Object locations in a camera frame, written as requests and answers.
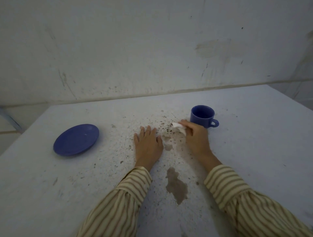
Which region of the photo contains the person's left hand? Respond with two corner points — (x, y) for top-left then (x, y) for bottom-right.
(134, 125), (164, 170)

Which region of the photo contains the person's right hand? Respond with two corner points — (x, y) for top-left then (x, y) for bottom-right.
(178, 119), (214, 160)

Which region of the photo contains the white tissue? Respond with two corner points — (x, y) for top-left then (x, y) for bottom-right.
(172, 123), (187, 136)

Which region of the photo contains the person's right forearm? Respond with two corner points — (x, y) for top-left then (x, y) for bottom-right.
(196, 151), (313, 237)

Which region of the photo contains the person's left forearm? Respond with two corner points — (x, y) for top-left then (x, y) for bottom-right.
(77, 160), (153, 237)

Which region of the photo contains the blue ceramic cup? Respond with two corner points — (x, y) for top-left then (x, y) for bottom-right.
(190, 105), (219, 128)

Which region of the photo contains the blue ceramic saucer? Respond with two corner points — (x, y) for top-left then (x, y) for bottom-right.
(53, 124), (100, 157)

